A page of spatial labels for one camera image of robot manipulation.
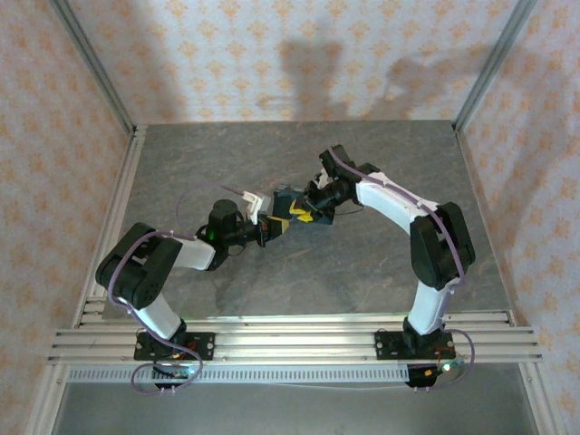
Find aluminium lower frame post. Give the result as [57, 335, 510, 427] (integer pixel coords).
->
[24, 362, 69, 435]
[518, 362, 556, 435]

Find starry night print box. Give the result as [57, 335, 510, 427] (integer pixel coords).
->
[270, 184, 335, 227]

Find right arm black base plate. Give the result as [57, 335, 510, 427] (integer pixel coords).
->
[375, 329, 455, 363]

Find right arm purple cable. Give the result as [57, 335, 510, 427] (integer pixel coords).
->
[329, 149, 477, 392]

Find wide aluminium mounting beam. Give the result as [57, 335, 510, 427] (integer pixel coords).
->
[47, 326, 544, 364]

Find narrow aluminium table edge rail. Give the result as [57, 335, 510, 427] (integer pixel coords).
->
[74, 310, 517, 330]

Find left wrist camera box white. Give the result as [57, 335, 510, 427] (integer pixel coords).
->
[241, 190, 274, 224]

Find slotted grey cable tray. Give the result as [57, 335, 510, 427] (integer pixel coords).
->
[66, 364, 411, 385]

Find aluminium upright frame post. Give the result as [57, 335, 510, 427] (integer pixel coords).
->
[452, 0, 540, 132]
[48, 0, 137, 137]

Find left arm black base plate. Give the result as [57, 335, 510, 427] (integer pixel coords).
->
[134, 332, 216, 363]

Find aluminium table side rail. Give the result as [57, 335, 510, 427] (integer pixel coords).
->
[72, 125, 149, 330]

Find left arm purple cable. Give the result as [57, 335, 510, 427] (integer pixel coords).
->
[106, 180, 249, 396]

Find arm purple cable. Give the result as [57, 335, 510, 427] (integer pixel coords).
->
[106, 180, 249, 396]
[329, 149, 477, 392]

